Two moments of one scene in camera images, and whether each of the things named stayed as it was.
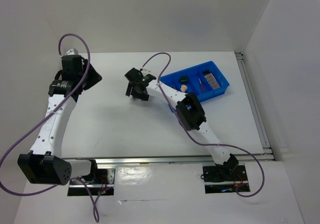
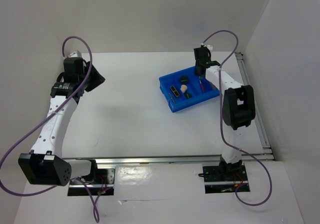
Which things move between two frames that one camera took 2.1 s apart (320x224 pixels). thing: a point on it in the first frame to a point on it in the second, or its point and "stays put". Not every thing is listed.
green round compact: [184, 79] stays put
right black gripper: [144, 96] to [196, 65]
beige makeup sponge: [183, 88] stays put
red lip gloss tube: [201, 86] stays put
